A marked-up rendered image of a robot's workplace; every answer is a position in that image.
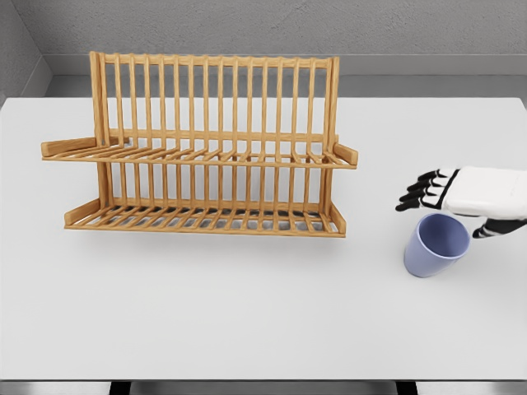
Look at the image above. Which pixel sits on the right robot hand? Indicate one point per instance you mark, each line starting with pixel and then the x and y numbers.
pixel 481 191

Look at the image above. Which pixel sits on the lavender blue plastic cup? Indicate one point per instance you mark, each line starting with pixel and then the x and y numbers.
pixel 432 255

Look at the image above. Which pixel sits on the wooden two-tier dish rack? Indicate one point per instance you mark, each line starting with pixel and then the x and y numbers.
pixel 197 156

